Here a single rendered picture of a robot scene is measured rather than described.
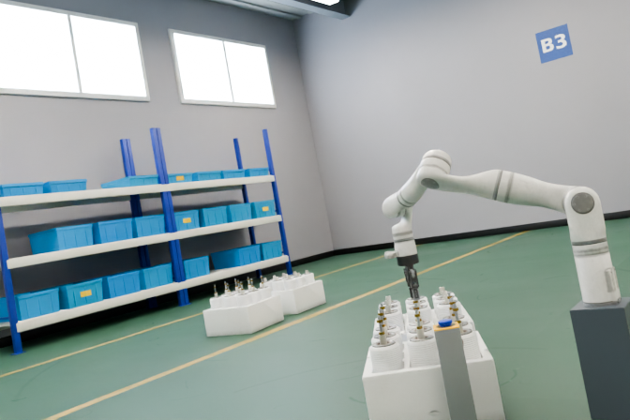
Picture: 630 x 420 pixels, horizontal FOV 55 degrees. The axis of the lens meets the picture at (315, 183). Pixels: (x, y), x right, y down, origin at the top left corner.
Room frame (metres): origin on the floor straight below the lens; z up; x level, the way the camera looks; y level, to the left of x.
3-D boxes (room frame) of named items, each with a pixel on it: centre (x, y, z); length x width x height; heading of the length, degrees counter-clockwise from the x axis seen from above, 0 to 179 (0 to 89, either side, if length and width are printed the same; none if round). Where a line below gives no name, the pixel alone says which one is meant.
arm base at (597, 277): (1.71, -0.73, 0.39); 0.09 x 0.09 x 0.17; 53
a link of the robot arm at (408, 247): (2.13, -0.25, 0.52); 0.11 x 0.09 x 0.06; 90
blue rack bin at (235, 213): (7.59, 1.15, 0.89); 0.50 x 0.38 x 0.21; 54
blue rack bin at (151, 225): (6.50, 1.96, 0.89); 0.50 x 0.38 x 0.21; 53
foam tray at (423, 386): (2.02, -0.26, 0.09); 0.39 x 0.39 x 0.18; 82
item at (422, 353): (1.90, -0.24, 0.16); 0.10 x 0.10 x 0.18
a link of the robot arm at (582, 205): (1.71, -0.73, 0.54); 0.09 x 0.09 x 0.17; 72
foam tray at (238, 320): (4.29, 0.65, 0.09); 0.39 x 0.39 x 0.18; 60
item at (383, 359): (1.92, -0.12, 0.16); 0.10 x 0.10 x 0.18
